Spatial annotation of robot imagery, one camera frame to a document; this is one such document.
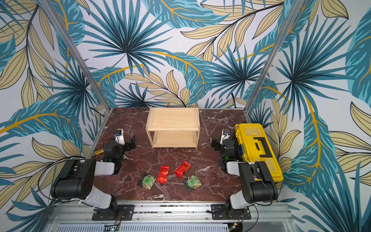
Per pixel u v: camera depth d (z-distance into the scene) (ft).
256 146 2.62
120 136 2.60
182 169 2.84
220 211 2.36
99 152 3.05
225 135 2.57
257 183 1.48
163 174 2.79
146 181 2.74
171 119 2.92
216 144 2.76
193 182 2.74
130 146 2.77
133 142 2.80
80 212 2.45
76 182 1.46
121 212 2.36
